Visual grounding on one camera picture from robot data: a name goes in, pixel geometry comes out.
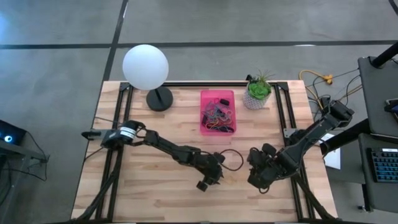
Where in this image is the black desk beam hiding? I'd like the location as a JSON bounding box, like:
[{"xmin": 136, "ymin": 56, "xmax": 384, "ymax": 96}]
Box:
[{"xmin": 320, "ymin": 119, "xmax": 371, "ymax": 156}]

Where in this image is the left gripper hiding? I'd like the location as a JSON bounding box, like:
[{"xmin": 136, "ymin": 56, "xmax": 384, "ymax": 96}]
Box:
[{"xmin": 196, "ymin": 152, "xmax": 225, "ymax": 192}]

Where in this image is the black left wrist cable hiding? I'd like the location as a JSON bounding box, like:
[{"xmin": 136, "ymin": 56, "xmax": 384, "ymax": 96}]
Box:
[{"xmin": 217, "ymin": 149, "xmax": 244, "ymax": 172}]

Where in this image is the yellow cable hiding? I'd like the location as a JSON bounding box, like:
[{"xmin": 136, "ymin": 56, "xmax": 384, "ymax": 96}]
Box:
[{"xmin": 298, "ymin": 70, "xmax": 334, "ymax": 86}]

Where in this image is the black pole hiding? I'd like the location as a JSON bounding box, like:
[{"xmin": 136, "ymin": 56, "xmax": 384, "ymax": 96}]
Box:
[{"xmin": 371, "ymin": 42, "xmax": 398, "ymax": 68}]

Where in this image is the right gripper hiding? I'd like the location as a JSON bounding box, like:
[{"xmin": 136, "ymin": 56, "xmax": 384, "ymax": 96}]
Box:
[{"xmin": 248, "ymin": 143, "xmax": 292, "ymax": 190}]

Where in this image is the grey metal stand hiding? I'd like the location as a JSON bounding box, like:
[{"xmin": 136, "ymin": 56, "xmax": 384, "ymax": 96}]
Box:
[{"xmin": 0, "ymin": 145, "xmax": 50, "ymax": 224}]

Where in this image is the grey desk with keyboard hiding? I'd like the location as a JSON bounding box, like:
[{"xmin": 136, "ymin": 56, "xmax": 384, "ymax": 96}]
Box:
[{"xmin": 358, "ymin": 133, "xmax": 398, "ymax": 213}]

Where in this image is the black rubber band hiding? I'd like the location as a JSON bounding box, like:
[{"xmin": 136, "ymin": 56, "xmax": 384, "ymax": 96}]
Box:
[{"xmin": 217, "ymin": 123, "xmax": 235, "ymax": 133}]

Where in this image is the black floor cable bundle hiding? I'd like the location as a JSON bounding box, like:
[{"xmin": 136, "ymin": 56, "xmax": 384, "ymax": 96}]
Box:
[{"xmin": 306, "ymin": 70, "xmax": 364, "ymax": 125}]

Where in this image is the white paper sheet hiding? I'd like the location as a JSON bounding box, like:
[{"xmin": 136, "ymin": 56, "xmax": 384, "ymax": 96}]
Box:
[{"xmin": 318, "ymin": 133, "xmax": 342, "ymax": 170}]

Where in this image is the white globe table lamp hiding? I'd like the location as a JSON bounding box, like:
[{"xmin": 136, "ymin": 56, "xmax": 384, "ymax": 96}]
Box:
[{"xmin": 122, "ymin": 44, "xmax": 174, "ymax": 112}]

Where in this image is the succulent in patterned pot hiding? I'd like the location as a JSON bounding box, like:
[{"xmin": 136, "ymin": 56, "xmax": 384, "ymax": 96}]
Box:
[{"xmin": 242, "ymin": 68, "xmax": 276, "ymax": 111}]

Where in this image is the black device with blue light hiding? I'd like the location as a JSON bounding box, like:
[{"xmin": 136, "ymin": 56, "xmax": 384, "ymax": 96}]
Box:
[{"xmin": 0, "ymin": 119, "xmax": 28, "ymax": 146}]

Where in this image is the backlit keyboard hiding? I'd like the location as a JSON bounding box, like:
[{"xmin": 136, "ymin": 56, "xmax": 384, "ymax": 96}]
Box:
[{"xmin": 368, "ymin": 147, "xmax": 398, "ymax": 184}]

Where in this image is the pink plastic bin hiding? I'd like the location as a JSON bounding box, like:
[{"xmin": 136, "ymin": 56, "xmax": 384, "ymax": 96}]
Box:
[{"xmin": 200, "ymin": 89, "xmax": 238, "ymax": 137}]

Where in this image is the dark grey desk top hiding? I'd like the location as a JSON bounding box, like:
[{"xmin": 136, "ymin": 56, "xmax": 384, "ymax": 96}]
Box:
[{"xmin": 357, "ymin": 55, "xmax": 398, "ymax": 142}]

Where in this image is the black phone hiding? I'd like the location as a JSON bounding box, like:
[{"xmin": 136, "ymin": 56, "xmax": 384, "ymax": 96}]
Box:
[{"xmin": 384, "ymin": 98, "xmax": 398, "ymax": 114}]

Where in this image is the black metal bracket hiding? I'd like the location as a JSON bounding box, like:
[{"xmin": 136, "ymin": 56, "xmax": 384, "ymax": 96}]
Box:
[{"xmin": 81, "ymin": 130, "xmax": 103, "ymax": 140}]

